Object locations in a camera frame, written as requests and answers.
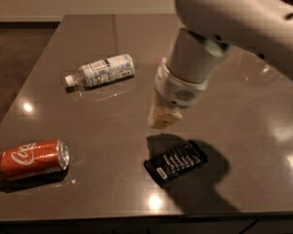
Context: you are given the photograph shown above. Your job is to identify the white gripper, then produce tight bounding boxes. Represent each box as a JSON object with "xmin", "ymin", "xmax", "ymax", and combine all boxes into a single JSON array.
[{"xmin": 147, "ymin": 58, "xmax": 208, "ymax": 129}]

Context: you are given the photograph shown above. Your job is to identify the black rxbar chocolate wrapper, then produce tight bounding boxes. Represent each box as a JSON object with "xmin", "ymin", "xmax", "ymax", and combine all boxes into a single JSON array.
[{"xmin": 144, "ymin": 139, "xmax": 208, "ymax": 185}]

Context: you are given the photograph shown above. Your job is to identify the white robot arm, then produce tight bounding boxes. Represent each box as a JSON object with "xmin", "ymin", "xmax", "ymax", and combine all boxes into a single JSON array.
[{"xmin": 148, "ymin": 0, "xmax": 293, "ymax": 129}]

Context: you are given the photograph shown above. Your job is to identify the clear plastic bottle blue label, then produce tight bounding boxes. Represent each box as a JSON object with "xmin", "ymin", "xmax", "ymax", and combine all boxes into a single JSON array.
[{"xmin": 64, "ymin": 54, "xmax": 135, "ymax": 88}]

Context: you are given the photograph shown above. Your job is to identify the red coca-cola can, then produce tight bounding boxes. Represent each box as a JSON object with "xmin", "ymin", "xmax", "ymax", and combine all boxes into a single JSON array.
[{"xmin": 0, "ymin": 139, "xmax": 70, "ymax": 180}]

